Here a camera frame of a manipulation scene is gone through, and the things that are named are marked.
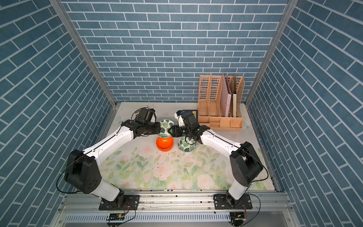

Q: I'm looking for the left circuit board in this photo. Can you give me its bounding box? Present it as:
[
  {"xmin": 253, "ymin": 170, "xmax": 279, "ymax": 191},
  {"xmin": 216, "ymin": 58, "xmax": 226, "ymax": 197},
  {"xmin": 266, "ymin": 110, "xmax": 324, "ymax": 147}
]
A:
[{"xmin": 106, "ymin": 213, "xmax": 125, "ymax": 222}]

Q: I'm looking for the pink folder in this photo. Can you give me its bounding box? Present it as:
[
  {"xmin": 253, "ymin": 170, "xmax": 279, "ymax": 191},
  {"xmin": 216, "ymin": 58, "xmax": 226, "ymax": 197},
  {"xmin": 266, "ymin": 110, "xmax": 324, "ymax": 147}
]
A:
[{"xmin": 220, "ymin": 75, "xmax": 232, "ymax": 117}]

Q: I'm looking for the dark blue book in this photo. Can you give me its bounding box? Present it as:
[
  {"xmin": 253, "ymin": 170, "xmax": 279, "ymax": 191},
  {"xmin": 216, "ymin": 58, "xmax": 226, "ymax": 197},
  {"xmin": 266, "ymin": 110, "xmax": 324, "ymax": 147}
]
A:
[{"xmin": 183, "ymin": 109, "xmax": 198, "ymax": 120}]

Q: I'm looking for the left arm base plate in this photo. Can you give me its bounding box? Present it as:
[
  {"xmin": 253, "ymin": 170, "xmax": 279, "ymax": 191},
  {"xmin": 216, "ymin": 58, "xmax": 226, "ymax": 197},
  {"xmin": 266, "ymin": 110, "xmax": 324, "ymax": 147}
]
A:
[{"xmin": 99, "ymin": 194, "xmax": 140, "ymax": 211}]

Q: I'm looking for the tan folder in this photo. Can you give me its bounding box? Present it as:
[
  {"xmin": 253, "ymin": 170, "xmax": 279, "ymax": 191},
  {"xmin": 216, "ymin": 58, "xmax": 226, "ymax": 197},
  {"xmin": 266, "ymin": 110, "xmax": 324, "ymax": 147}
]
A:
[{"xmin": 231, "ymin": 75, "xmax": 237, "ymax": 117}]

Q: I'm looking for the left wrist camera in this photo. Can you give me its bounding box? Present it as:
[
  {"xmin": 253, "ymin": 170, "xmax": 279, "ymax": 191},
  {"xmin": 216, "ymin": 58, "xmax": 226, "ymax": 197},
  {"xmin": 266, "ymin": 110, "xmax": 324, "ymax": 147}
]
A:
[{"xmin": 135, "ymin": 107, "xmax": 156, "ymax": 124}]

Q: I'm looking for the orange bowl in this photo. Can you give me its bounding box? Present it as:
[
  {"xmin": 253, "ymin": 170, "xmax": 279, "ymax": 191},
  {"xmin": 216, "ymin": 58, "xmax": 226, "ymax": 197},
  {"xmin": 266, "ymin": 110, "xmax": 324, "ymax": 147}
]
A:
[{"xmin": 156, "ymin": 137, "xmax": 174, "ymax": 152}]

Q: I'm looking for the green leaf bowl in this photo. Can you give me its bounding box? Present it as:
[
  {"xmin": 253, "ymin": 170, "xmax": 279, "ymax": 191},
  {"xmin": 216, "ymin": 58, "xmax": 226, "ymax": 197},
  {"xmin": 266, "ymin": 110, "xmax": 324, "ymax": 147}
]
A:
[
  {"xmin": 177, "ymin": 136, "xmax": 197, "ymax": 153},
  {"xmin": 158, "ymin": 119, "xmax": 174, "ymax": 138}
]

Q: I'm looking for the beige file organizer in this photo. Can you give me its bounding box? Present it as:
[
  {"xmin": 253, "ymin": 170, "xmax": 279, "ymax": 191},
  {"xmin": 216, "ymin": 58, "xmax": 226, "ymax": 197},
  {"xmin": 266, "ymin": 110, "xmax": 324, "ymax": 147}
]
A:
[{"xmin": 198, "ymin": 75, "xmax": 245, "ymax": 131}]

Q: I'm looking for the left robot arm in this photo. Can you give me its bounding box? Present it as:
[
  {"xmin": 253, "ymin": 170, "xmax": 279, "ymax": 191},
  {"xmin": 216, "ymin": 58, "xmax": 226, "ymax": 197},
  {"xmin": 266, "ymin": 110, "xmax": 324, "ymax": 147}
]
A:
[{"xmin": 64, "ymin": 120, "xmax": 160, "ymax": 201}]

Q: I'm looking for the aluminium rail frame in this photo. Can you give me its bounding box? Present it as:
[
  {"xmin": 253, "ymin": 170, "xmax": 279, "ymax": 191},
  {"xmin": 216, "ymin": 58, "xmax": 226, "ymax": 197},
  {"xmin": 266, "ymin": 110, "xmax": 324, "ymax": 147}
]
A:
[{"xmin": 51, "ymin": 190, "xmax": 299, "ymax": 227}]

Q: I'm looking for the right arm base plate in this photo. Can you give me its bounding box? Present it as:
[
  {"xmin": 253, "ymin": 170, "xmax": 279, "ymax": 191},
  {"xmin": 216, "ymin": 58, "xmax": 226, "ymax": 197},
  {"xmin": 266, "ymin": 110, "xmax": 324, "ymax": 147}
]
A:
[{"xmin": 213, "ymin": 192, "xmax": 252, "ymax": 210}]

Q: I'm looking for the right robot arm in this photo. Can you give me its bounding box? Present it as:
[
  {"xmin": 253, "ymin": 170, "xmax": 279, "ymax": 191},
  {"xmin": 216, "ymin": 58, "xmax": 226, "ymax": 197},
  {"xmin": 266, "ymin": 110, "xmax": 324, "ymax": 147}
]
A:
[{"xmin": 169, "ymin": 110, "xmax": 263, "ymax": 207}]

